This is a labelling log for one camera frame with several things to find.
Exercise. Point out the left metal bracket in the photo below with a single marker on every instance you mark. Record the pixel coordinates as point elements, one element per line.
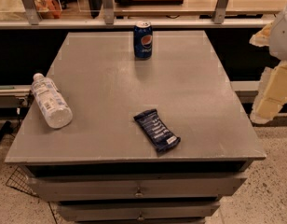
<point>31,12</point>

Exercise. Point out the lower grey drawer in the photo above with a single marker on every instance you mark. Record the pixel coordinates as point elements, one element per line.
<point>137,211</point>

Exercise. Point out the middle metal bracket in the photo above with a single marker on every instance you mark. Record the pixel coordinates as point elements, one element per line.
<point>108,7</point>

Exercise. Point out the orange snack bag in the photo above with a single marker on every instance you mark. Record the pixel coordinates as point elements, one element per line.
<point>51,6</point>

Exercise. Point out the metal bracket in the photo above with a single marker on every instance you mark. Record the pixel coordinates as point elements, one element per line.
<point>108,7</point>
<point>31,12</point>
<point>219,13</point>

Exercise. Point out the right metal bracket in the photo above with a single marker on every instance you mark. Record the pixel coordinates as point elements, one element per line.
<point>219,13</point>

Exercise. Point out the clear plastic water bottle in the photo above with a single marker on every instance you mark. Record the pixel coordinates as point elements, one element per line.
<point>52,105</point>

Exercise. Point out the upper grey drawer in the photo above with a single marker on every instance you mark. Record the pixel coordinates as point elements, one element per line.
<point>120,187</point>

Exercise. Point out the grey drawer cabinet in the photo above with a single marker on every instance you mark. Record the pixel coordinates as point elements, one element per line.
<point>106,86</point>

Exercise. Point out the grey drawer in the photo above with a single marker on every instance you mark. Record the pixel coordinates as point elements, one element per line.
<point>137,211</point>
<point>120,187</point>

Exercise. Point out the blue rxbar blueberry wrapper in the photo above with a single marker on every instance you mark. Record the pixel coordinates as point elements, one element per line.
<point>161,137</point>

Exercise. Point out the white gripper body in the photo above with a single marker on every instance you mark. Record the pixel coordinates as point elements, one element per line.
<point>282,36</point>

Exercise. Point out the blue pepsi can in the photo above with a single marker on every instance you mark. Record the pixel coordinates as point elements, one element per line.
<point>142,39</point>

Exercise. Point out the black wire rack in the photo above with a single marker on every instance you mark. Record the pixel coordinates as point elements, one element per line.
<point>18,181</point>

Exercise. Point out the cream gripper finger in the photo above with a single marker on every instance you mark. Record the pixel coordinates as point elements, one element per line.
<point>272,94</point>
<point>261,38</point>

